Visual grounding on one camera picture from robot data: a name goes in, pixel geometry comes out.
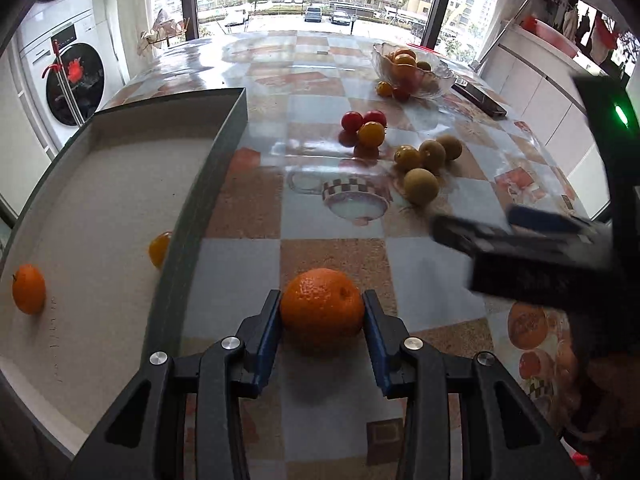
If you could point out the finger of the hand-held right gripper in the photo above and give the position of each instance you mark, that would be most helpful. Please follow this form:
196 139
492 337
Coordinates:
540 220
480 240

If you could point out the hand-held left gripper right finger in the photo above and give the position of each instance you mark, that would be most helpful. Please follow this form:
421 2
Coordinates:
376 345

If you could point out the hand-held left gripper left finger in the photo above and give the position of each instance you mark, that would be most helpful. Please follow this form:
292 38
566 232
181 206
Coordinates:
266 345

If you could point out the large orange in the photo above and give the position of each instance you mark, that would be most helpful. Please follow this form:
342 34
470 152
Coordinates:
322 307

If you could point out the yellow-green round fruit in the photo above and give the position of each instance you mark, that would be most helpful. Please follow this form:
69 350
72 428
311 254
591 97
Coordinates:
421 186
433 154
452 146

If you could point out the yellow cherry tomato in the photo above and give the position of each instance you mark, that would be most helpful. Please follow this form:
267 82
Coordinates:
159 250
406 158
384 89

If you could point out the orange-yellow cherry tomato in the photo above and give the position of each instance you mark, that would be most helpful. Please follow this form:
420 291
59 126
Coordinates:
371 135

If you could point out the red cherry tomato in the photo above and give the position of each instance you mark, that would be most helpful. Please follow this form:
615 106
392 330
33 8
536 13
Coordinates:
376 117
351 121
401 93

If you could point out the grey tray with white lining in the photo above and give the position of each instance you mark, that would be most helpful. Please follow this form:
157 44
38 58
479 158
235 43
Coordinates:
100 200

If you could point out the white cabinet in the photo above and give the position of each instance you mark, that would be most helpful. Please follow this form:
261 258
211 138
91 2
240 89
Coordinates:
540 110

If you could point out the black remote control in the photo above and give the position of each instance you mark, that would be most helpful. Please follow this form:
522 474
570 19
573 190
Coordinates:
480 99

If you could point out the hanging clothes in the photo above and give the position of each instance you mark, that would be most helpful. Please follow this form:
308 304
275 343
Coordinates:
595 30

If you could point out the red plastic basin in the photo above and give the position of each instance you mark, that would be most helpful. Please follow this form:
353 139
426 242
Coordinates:
550 36

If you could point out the clear glass fruit bowl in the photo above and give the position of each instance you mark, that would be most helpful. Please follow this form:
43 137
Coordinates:
435 82

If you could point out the green fruit in glass bowl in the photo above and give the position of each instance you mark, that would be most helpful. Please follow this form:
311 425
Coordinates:
424 66

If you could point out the orange in glass bowl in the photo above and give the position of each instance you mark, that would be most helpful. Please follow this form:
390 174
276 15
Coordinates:
405 69

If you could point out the small orange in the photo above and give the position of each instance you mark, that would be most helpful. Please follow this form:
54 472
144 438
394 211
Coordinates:
29 290

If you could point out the grey parked car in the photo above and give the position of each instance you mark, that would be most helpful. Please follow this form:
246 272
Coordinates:
341 17

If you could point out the blue parked van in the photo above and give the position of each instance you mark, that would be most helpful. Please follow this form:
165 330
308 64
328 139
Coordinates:
313 13

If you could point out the white parked car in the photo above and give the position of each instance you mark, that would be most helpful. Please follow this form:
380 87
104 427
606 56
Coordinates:
236 16

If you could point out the white pole with red hook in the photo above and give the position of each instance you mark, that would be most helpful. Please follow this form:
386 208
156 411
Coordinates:
59 67

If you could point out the white front-load washing machine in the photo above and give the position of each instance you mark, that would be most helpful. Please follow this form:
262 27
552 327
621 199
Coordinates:
40 60

